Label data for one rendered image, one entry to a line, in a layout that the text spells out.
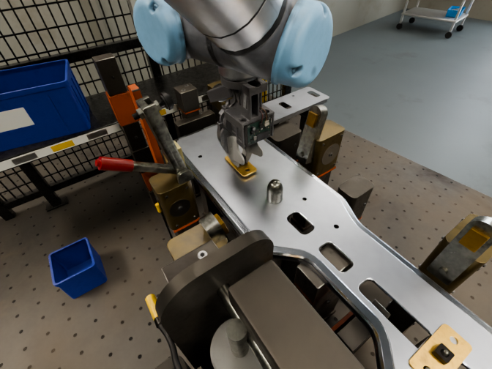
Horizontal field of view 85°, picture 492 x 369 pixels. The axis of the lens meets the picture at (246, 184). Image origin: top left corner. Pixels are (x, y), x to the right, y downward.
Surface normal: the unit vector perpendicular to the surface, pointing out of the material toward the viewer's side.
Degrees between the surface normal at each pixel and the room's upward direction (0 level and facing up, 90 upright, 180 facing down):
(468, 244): 78
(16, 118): 90
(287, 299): 0
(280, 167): 0
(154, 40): 90
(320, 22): 90
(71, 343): 0
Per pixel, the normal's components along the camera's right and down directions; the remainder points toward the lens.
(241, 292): -0.04, -0.71
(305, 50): 0.78, 0.43
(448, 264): -0.82, 0.26
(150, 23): -0.63, 0.56
